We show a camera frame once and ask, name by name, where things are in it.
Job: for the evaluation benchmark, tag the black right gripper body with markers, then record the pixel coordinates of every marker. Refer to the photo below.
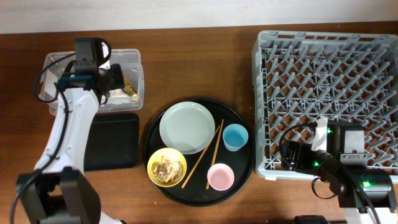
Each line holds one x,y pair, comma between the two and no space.
306,159

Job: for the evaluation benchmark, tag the left wooden chopstick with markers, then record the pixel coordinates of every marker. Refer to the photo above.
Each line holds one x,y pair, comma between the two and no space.
199,159

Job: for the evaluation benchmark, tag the grey dishwasher rack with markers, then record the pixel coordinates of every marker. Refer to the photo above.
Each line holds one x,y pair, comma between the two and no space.
299,77

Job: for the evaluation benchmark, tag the blue plastic cup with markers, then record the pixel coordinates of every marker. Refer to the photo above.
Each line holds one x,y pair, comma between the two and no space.
235,136

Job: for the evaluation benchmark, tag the food scraps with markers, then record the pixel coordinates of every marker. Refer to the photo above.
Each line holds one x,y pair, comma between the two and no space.
168,171

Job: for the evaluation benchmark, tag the pink plastic cup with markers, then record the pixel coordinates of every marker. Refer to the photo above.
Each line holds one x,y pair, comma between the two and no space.
220,177

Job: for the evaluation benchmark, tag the yellow bowl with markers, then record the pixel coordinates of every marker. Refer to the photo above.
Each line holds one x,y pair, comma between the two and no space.
155,159

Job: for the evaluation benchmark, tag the right wooden chopstick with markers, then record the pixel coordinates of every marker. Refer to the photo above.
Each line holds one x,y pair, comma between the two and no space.
216,149

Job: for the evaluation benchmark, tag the round black serving tray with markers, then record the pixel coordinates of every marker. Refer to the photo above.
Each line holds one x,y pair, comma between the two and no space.
241,162

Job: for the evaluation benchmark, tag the black rectangular tray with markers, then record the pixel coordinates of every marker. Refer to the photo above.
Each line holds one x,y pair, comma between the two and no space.
113,142

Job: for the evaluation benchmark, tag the grey round plate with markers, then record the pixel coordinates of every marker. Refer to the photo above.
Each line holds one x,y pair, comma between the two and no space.
187,127

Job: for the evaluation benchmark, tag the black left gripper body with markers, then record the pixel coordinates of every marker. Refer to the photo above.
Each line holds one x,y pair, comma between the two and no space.
115,75

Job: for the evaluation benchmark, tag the wooden chopstick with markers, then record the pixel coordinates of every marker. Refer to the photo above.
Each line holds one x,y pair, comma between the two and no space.
216,149
199,159

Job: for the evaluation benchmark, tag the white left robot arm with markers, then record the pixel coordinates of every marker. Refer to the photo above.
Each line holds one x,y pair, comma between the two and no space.
57,190

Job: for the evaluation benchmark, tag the clear plastic waste bin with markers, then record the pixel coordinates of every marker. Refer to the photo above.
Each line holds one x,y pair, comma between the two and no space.
118,101

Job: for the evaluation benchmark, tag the brown foil wrapper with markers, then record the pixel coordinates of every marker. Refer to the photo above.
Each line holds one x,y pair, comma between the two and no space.
128,88

